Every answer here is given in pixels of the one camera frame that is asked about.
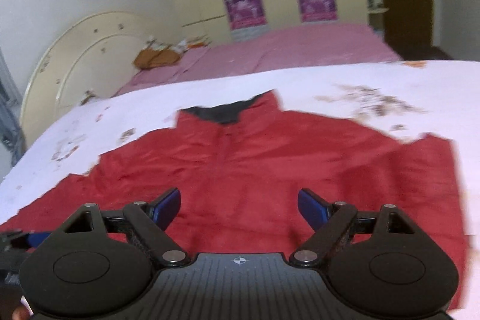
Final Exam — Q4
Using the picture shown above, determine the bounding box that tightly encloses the person's hand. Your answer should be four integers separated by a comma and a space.
11, 305, 31, 320

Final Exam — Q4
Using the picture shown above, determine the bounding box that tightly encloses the white floral quilt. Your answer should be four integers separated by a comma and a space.
1, 61, 479, 319

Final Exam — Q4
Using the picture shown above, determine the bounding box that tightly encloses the floral pillow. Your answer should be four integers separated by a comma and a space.
143, 35, 212, 54

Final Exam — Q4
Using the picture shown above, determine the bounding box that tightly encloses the lower left purple poster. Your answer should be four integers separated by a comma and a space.
224, 0, 267, 31

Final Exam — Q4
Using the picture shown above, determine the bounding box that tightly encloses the orange brown folded cloth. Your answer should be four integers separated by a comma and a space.
133, 46, 183, 70

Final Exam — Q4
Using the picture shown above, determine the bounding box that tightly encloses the red down jacket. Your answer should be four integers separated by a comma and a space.
1, 92, 469, 319

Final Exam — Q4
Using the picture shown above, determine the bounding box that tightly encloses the cream round headboard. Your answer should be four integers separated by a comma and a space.
20, 11, 158, 147

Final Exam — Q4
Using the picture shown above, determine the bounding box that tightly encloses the grey window curtain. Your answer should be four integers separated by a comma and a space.
0, 54, 26, 167

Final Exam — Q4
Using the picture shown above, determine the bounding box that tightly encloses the pink bed sheet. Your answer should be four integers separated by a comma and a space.
115, 23, 401, 96

